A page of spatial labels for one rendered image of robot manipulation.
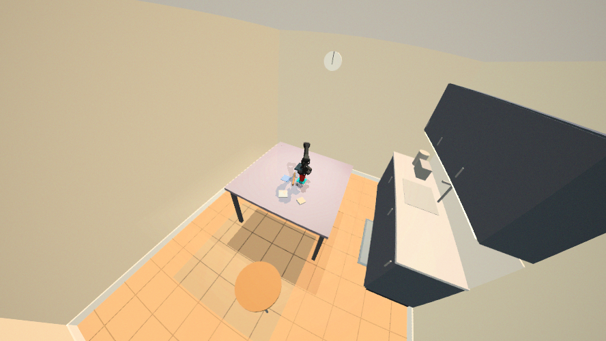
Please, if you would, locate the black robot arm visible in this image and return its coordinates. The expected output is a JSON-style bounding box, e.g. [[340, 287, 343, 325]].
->
[[301, 142, 311, 175]]

